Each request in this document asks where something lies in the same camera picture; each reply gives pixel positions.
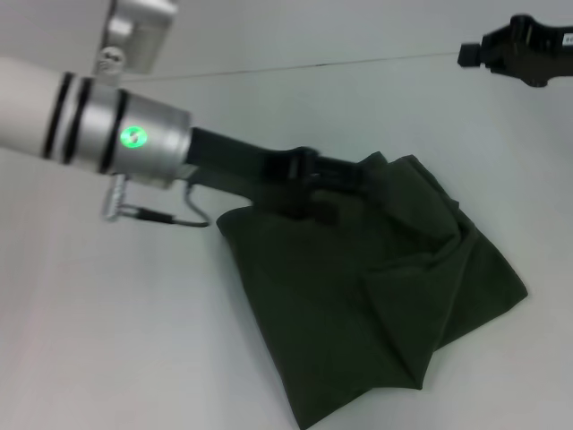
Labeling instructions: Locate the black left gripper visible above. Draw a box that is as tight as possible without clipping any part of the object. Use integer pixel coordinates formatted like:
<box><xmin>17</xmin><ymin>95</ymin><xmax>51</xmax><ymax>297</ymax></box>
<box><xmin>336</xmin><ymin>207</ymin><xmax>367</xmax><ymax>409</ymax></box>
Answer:
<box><xmin>184</xmin><ymin>127</ymin><xmax>382</xmax><ymax>226</ymax></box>

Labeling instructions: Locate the dark green FREE t-shirt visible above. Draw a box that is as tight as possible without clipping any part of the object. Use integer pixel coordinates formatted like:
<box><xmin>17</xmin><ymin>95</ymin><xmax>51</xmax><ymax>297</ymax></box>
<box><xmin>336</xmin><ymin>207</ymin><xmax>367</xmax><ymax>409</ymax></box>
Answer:
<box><xmin>216</xmin><ymin>150</ymin><xmax>530</xmax><ymax>430</ymax></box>

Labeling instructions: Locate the silver left wrist cable connector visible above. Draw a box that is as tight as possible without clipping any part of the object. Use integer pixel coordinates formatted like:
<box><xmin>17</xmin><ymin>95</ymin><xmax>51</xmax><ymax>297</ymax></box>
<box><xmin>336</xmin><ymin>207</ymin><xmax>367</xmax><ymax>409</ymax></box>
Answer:
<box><xmin>101</xmin><ymin>172</ymin><xmax>210</xmax><ymax>228</ymax></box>

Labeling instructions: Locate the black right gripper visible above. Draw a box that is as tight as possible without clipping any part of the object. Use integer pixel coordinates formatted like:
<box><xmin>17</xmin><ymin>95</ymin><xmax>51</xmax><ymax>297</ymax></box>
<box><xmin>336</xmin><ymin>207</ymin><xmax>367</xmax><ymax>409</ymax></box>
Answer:
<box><xmin>457</xmin><ymin>14</ymin><xmax>573</xmax><ymax>89</ymax></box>

